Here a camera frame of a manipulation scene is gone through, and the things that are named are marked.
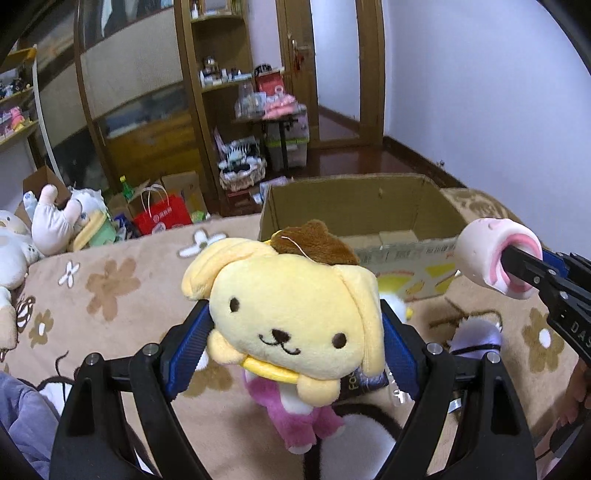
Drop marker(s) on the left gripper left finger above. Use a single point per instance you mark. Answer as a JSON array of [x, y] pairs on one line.
[[92, 440]]

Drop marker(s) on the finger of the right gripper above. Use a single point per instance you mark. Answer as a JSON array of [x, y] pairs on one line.
[[556, 262], [530, 271]]

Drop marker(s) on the pink white round plush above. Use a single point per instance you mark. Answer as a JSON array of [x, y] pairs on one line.
[[479, 251]]

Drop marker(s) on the pink bear plush toy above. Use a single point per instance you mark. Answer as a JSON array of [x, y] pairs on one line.
[[299, 425]]

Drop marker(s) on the yellow dog plush toy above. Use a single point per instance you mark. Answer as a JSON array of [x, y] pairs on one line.
[[297, 309]]

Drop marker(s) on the white-haired blindfolded plush doll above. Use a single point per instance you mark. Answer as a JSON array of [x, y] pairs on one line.
[[475, 337]]

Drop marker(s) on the person's right hand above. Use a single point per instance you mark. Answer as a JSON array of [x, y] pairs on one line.
[[577, 394]]

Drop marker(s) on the black white plush ear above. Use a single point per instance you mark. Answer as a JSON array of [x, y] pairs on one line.
[[360, 451]]

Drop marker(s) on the black packaged face item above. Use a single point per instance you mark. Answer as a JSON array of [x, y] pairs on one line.
[[358, 384]]

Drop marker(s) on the white fluffy pompom toy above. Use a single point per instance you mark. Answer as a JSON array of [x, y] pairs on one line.
[[400, 308]]

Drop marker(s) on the beige floral blanket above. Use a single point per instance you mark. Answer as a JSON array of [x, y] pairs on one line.
[[115, 299]]

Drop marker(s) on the large white plush toy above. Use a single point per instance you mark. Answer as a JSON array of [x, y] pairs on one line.
[[17, 254]]

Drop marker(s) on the green yellow plush toy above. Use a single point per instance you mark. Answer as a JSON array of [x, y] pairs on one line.
[[98, 231]]

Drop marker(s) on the white bunny plush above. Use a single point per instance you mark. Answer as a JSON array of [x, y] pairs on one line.
[[51, 228]]

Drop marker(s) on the red paper shopping bag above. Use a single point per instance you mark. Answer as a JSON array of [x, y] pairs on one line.
[[160, 211]]

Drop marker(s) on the green bottle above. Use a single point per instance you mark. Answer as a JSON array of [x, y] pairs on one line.
[[127, 189]]

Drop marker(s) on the open cardboard box on floor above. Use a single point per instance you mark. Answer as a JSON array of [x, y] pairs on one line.
[[34, 184]]

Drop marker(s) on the clear plastic storage bin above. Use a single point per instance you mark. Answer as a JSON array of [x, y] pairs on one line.
[[287, 141]]

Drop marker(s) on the small black side table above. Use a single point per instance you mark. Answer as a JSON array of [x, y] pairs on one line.
[[252, 121]]

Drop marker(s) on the wicker basket with items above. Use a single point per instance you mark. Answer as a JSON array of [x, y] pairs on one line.
[[241, 174]]

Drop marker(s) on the red gift bag on table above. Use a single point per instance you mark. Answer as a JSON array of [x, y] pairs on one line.
[[270, 82]]

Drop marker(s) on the wooden door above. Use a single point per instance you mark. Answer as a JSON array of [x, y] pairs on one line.
[[297, 51]]

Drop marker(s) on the wooden wardrobe cabinet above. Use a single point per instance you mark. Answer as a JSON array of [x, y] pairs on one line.
[[121, 91]]

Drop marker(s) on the wooden wall shelf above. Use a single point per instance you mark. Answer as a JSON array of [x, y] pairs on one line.
[[22, 118]]

